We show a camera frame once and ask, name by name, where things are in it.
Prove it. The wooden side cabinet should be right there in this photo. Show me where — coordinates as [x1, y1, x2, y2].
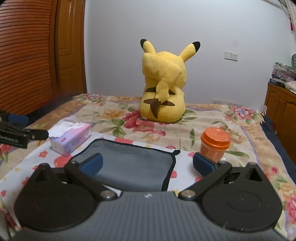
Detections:
[264, 83, 296, 162]

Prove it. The patterned curtain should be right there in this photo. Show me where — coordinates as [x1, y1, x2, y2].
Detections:
[278, 0, 296, 32]

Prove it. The floral bed blanket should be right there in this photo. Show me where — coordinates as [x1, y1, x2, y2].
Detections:
[0, 93, 296, 241]

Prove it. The orange lidded drink cup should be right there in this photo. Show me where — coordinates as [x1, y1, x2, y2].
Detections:
[200, 127, 230, 162]

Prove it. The wooden slatted headboard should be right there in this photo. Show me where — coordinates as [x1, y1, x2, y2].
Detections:
[1, 0, 58, 115]

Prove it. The white fruit print cloth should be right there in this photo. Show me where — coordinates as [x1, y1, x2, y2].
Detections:
[0, 132, 230, 209]

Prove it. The white wall switch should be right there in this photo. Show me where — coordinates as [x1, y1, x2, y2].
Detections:
[224, 51, 238, 62]

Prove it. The pink tissue box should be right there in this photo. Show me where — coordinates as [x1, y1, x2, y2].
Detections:
[49, 121, 91, 157]

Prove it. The wooden door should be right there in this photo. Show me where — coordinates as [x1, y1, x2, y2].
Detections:
[55, 0, 87, 95]

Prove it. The purple and grey towel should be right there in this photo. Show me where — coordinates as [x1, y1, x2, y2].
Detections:
[71, 138, 180, 192]

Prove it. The yellow Pikachu plush toy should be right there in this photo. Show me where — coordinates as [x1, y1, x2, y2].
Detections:
[139, 39, 201, 123]

